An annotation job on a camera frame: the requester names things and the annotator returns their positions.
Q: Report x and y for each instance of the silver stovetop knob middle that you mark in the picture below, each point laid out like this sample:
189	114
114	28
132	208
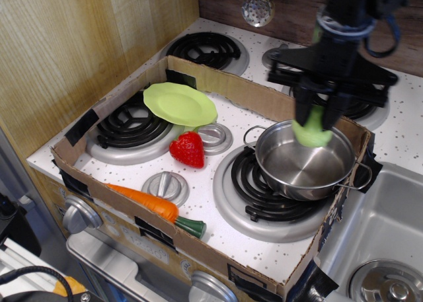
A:
216	138

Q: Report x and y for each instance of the rear right black burner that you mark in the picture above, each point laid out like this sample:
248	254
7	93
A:
363	103

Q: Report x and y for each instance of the silver oven knob right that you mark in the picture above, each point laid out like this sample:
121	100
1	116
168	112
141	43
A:
207	288

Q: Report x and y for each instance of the silver stovetop knob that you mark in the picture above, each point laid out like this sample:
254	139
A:
269	56
169	186
216	138

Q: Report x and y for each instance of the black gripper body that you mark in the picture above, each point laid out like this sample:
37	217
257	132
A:
333	66

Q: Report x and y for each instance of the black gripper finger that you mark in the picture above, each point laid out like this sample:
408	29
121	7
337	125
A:
304	95
335	108

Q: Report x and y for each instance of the front right black burner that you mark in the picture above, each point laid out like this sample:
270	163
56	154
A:
262	202

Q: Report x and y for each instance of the silver oven door handle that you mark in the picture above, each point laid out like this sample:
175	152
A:
117	271

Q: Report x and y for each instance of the steel sink basin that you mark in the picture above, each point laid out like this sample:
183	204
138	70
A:
385	223

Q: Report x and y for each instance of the silver oven knob left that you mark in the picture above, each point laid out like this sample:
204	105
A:
79	216

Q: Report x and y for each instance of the hanging perforated steel ladle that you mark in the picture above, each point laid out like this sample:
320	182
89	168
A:
258	13

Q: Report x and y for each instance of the light green toy plate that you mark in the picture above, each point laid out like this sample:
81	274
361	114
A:
180	104

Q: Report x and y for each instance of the front left black burner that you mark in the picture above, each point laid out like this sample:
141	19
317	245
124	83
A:
131	125

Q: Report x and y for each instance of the orange toy carrot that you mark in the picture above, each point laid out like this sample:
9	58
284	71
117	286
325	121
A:
166	209

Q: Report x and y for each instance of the small steel pan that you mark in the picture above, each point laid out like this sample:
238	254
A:
307	173

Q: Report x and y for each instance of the silver sink drain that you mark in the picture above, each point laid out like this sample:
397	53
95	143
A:
385	280

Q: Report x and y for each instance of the green toy broccoli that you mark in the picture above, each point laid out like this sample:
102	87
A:
312	134

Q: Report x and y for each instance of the silver oven knob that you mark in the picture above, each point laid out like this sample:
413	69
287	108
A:
207	288
79	216

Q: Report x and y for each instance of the red toy strawberry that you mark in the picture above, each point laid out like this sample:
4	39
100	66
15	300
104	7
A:
188	149

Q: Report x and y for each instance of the black burner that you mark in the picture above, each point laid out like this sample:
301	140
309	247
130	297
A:
363	103
262	202
206	48
131	125

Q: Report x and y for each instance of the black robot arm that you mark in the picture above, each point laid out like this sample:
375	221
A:
354	20

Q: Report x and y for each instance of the silver stovetop knob rear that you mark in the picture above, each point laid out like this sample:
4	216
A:
269	56

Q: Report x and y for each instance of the rear left black burner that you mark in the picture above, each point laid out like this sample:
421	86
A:
206	48

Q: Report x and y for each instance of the silver stovetop knob front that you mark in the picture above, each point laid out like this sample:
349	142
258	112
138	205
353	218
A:
169	186

